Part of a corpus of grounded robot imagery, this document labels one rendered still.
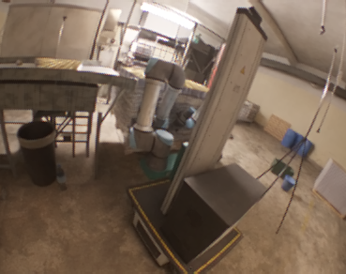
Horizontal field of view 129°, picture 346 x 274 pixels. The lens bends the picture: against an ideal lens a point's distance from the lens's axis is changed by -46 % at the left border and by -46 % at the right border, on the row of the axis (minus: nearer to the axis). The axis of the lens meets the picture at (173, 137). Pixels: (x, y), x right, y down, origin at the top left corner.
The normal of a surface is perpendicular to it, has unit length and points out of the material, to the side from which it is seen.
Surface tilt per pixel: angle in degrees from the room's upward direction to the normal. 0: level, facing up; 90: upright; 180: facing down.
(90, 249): 0
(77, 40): 90
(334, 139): 90
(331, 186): 88
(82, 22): 90
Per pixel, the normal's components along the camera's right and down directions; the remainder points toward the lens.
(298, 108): -0.83, -0.02
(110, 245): 0.30, -0.86
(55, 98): 0.48, 0.51
